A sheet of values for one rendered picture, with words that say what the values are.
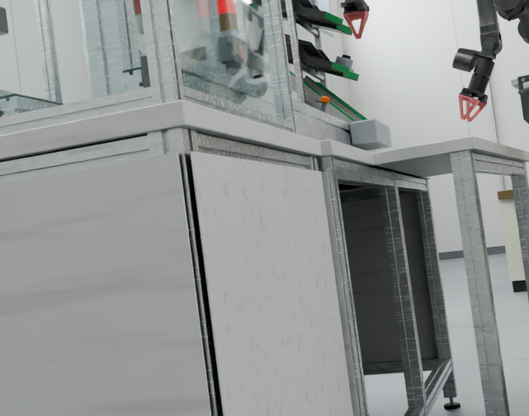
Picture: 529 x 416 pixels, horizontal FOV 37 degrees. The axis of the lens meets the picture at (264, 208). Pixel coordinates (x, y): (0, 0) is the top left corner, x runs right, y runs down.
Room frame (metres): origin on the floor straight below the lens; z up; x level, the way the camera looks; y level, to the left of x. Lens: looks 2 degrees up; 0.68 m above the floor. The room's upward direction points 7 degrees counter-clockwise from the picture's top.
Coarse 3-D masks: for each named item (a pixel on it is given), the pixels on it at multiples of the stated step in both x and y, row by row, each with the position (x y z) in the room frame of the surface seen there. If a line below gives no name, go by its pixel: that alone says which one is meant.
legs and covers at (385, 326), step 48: (336, 192) 1.55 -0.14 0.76; (384, 192) 2.22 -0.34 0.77; (336, 240) 1.52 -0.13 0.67; (384, 240) 2.99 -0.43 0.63; (432, 240) 2.89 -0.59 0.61; (384, 288) 3.00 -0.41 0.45; (432, 288) 2.90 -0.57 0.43; (384, 336) 3.01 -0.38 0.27; (432, 336) 2.95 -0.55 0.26; (432, 384) 2.48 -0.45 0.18
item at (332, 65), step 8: (288, 40) 2.54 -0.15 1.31; (304, 40) 2.65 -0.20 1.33; (288, 48) 2.54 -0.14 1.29; (304, 48) 2.66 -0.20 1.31; (312, 48) 2.64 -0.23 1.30; (288, 56) 2.55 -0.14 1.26; (304, 56) 2.52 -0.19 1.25; (312, 56) 2.64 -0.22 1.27; (320, 56) 2.63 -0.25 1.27; (312, 64) 2.51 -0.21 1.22; (320, 64) 2.49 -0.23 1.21; (328, 64) 2.48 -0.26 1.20; (336, 64) 2.49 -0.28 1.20; (344, 72) 2.56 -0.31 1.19
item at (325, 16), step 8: (296, 0) 2.52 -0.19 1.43; (304, 0) 2.64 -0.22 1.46; (296, 8) 2.52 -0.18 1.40; (304, 8) 2.51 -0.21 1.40; (312, 8) 2.49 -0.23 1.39; (304, 16) 2.56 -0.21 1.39; (312, 16) 2.50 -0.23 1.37; (320, 16) 2.48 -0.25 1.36; (328, 16) 2.49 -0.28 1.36; (336, 16) 2.53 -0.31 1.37; (336, 24) 2.56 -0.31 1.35
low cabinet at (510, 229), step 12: (504, 192) 6.49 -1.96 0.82; (504, 204) 6.54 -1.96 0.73; (504, 216) 6.55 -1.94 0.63; (516, 216) 6.50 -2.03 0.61; (504, 228) 6.55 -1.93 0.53; (516, 228) 6.51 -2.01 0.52; (504, 240) 6.56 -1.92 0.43; (516, 240) 6.52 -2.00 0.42; (516, 252) 6.52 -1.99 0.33; (516, 264) 6.53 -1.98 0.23; (516, 276) 6.53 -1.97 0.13; (516, 288) 6.57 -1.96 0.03
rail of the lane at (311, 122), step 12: (300, 108) 1.64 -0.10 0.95; (312, 108) 1.73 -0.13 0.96; (300, 120) 1.63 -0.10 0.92; (312, 120) 1.72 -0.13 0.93; (324, 120) 1.83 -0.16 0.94; (336, 120) 1.94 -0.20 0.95; (300, 132) 1.62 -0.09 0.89; (312, 132) 1.71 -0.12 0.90; (324, 132) 1.81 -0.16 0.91; (336, 132) 1.92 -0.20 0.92; (348, 132) 2.09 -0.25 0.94; (348, 144) 2.04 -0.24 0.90
